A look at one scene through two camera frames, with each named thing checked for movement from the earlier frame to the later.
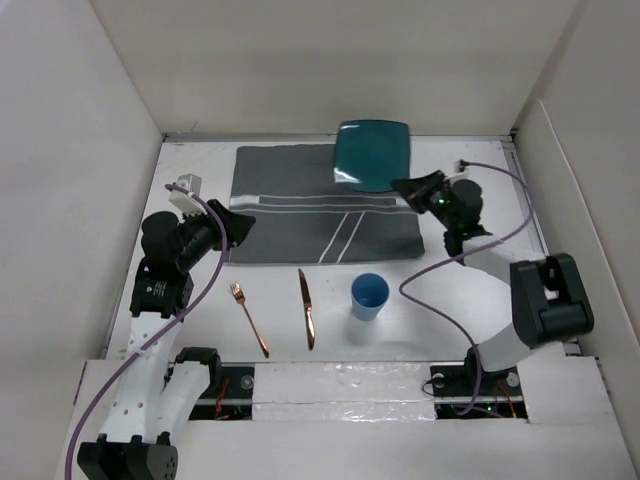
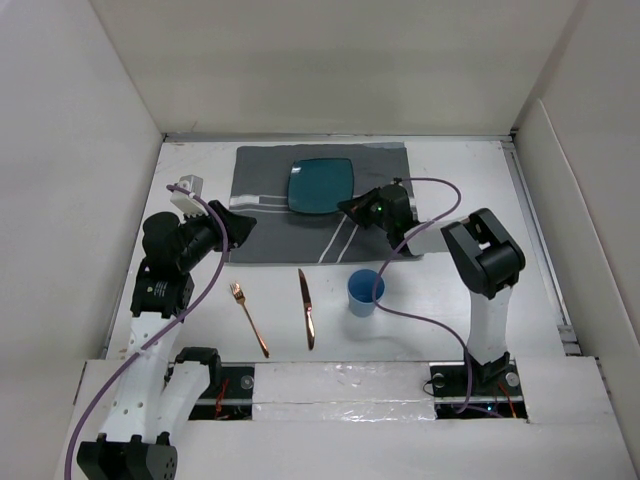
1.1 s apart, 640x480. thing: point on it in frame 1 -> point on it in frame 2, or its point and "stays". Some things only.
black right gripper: x=416 y=189 -> x=356 y=207
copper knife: x=310 y=320 stays
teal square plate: x=370 y=154 -> x=320 y=185
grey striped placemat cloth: x=301 y=213 stays
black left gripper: x=235 y=225 stays
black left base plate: x=231 y=400 stays
